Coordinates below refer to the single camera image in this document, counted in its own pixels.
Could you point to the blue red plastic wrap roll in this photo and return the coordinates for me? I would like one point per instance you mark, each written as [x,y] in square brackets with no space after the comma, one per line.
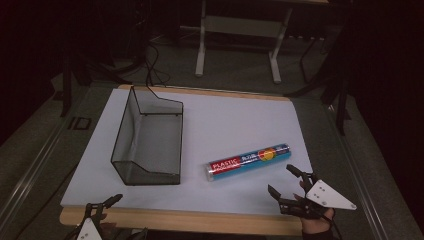
[248,161]

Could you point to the person's left hand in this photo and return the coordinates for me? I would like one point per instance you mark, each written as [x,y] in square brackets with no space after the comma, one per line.
[107,230]

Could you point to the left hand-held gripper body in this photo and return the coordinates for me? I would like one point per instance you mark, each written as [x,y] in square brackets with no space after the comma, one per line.
[89,230]

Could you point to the person's right hand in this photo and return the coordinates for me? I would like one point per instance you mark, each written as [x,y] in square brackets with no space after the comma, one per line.
[318,225]

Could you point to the black metal stand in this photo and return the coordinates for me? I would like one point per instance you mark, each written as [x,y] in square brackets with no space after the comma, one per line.
[341,106]

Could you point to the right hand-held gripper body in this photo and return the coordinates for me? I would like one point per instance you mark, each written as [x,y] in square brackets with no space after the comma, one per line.
[328,198]

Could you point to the white table mat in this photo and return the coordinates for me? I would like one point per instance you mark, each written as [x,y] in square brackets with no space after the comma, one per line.
[220,120]

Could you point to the white metal table frame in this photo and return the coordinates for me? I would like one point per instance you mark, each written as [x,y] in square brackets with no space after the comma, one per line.
[240,26]

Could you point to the floor socket plate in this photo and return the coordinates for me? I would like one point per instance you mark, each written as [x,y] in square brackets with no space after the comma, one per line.
[80,123]

